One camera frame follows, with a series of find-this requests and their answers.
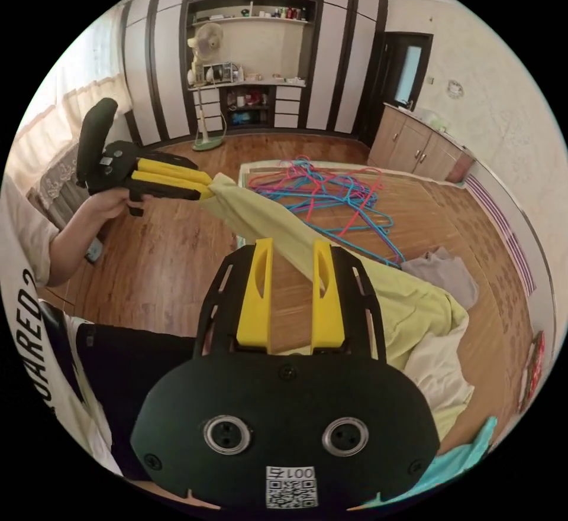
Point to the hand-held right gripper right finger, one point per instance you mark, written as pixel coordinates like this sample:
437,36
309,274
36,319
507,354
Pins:
325,308

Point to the person's left forearm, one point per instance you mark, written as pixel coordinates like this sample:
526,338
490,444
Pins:
73,246

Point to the light green hoodie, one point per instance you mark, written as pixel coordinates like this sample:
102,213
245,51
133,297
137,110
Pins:
399,308

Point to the light lace curtain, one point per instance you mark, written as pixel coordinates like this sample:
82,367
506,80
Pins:
66,113

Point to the teal garment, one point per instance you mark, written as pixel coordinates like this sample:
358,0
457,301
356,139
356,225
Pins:
466,456

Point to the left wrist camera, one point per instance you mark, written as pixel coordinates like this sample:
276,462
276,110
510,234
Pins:
94,139

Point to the person's left hand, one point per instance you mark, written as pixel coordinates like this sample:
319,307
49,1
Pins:
106,205

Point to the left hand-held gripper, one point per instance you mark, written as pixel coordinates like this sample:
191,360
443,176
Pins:
116,166

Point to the low wooden cabinet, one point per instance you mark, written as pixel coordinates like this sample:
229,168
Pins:
412,144

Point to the white standing fan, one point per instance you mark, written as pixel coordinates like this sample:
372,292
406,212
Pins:
208,37

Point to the heap of plastic clothes hangers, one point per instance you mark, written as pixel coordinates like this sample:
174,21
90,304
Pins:
337,201

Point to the person's body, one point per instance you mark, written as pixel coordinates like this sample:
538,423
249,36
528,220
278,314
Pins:
111,379

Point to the black and white wall cupboard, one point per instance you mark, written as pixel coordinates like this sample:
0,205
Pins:
168,64

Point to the grey garment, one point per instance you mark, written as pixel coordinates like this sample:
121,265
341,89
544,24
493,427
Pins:
448,275

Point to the dark door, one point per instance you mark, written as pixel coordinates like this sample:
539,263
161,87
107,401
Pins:
406,68

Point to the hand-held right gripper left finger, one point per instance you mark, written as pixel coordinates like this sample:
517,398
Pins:
256,303

